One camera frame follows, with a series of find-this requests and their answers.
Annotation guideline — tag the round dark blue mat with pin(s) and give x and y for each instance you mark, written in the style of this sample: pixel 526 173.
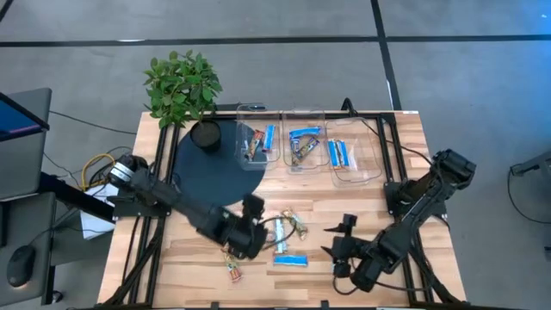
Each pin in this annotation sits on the round dark blue mat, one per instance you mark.
pixel 206 176

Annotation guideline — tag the light blue granola bar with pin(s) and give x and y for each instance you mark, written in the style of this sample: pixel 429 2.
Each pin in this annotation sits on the light blue granola bar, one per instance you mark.
pixel 291 260

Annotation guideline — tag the monitor with blue screen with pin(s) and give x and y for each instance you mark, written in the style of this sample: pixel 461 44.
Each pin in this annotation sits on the monitor with blue screen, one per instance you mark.
pixel 17 120

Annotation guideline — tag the black aluminium table frame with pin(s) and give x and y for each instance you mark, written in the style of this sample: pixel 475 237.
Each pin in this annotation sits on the black aluminium table frame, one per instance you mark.
pixel 389 118

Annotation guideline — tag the clear plastic bin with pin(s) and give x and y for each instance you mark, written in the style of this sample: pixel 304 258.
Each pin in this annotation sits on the clear plastic bin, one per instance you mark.
pixel 366 150
pixel 245 116
pixel 320 163

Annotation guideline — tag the tan green granola bar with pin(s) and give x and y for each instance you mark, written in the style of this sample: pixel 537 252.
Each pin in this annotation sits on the tan green granola bar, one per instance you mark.
pixel 297 224

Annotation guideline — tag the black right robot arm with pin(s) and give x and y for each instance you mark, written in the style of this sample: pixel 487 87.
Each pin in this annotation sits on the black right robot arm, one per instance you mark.
pixel 413 206

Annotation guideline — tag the grey desk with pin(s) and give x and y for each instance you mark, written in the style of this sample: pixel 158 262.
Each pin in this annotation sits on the grey desk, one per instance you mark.
pixel 26 172

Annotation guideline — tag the green potted plant black pot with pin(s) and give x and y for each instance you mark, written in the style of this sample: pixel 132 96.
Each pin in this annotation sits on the green potted plant black pot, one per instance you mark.
pixel 181 86

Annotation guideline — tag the grey stand leg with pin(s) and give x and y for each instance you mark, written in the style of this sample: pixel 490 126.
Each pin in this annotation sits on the grey stand leg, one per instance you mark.
pixel 534 163

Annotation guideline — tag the white box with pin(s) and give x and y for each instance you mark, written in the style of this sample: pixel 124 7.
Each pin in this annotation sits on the white box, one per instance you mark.
pixel 92 224

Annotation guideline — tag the pale blue white granola bar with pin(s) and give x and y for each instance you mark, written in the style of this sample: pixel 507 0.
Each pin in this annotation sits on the pale blue white granola bar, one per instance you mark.
pixel 280 241

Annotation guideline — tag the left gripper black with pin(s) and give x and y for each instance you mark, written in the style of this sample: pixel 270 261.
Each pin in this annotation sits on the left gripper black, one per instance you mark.
pixel 247 237

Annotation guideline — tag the black desk support beam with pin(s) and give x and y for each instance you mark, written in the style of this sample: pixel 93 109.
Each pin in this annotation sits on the black desk support beam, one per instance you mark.
pixel 73 196

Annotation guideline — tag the black computer mouse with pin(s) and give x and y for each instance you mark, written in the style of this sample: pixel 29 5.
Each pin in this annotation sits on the black computer mouse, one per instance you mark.
pixel 20 267

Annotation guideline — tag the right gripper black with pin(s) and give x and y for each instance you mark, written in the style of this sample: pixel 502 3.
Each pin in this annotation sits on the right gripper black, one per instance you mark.
pixel 351 249

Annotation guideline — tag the dark blue granola bar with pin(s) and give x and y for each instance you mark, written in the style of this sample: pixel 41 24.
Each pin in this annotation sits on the dark blue granola bar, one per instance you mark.
pixel 295 153

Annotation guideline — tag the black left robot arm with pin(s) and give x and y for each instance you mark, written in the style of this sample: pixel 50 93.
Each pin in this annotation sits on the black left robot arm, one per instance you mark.
pixel 185 206

